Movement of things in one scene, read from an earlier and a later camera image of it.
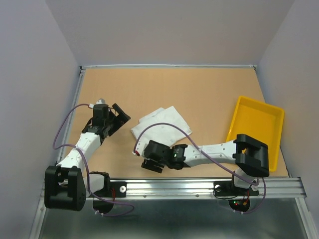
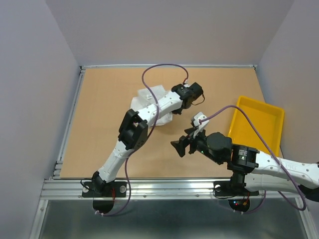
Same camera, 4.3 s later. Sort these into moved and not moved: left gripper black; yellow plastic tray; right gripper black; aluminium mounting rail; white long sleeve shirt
Moved: left gripper black; white long sleeve shirt; right gripper black
Not moved: aluminium mounting rail; yellow plastic tray
